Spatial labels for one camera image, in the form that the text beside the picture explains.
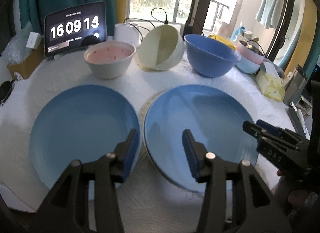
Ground pink and blue stacked bowls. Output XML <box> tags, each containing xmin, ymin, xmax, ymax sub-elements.
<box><xmin>235</xmin><ymin>40</ymin><xmax>264</xmax><ymax>74</ymax></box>

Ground cardboard box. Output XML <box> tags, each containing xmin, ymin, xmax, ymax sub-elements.
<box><xmin>7</xmin><ymin>45</ymin><xmax>44</xmax><ymax>80</ymax></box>

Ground pink watermelon bowl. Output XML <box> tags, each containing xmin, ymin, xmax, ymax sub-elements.
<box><xmin>84</xmin><ymin>41</ymin><xmax>136</xmax><ymax>80</ymax></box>

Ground black round puck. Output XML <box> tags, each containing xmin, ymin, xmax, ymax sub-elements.
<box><xmin>0</xmin><ymin>81</ymin><xmax>12</xmax><ymax>106</ymax></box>

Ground white cylindrical device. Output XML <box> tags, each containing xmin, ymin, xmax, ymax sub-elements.
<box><xmin>113</xmin><ymin>23</ymin><xmax>141</xmax><ymax>47</ymax></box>

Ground tablet showing clock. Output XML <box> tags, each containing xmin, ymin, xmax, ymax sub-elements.
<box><xmin>44</xmin><ymin>1</ymin><xmax>107</xmax><ymax>58</ymax></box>

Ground small white box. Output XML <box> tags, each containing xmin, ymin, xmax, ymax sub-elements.
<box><xmin>25</xmin><ymin>32</ymin><xmax>42</xmax><ymax>50</ymax></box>

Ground clear plastic bag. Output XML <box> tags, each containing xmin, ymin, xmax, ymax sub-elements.
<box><xmin>6</xmin><ymin>21</ymin><xmax>33</xmax><ymax>65</ymax></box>

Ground hanging light blue towel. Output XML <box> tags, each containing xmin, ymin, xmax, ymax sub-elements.
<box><xmin>255</xmin><ymin>0</ymin><xmax>280</xmax><ymax>29</ymax></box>

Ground yellow bag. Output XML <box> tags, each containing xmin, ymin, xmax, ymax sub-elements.
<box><xmin>208</xmin><ymin>34</ymin><xmax>236</xmax><ymax>50</ymax></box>

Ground yellow patterned tissue box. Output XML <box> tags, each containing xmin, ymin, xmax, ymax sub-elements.
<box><xmin>256</xmin><ymin>70</ymin><xmax>285</xmax><ymax>102</ymax></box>

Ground large blue bowl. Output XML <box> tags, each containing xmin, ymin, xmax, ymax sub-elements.
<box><xmin>184</xmin><ymin>34</ymin><xmax>241</xmax><ymax>78</ymax></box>

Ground blue plate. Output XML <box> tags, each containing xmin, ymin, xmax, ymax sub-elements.
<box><xmin>144</xmin><ymin>85</ymin><xmax>258</xmax><ymax>193</ymax></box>
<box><xmin>29</xmin><ymin>85</ymin><xmax>140</xmax><ymax>189</ymax></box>

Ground cream green bowl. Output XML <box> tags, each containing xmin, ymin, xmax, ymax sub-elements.
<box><xmin>138</xmin><ymin>25</ymin><xmax>185</xmax><ymax>71</ymax></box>

